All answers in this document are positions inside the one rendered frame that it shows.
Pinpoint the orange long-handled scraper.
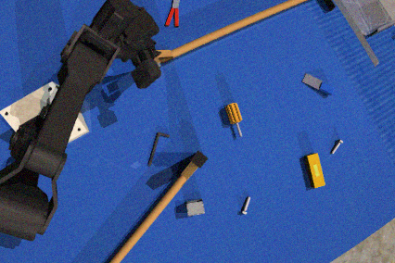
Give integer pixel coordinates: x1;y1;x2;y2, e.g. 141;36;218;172
142;0;336;68

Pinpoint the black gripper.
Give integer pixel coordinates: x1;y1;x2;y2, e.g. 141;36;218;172
115;33;162;89

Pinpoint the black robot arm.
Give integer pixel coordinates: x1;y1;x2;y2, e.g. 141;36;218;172
0;0;159;241

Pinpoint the long wooden pole with black end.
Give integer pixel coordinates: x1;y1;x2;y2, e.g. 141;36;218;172
108;151;208;263

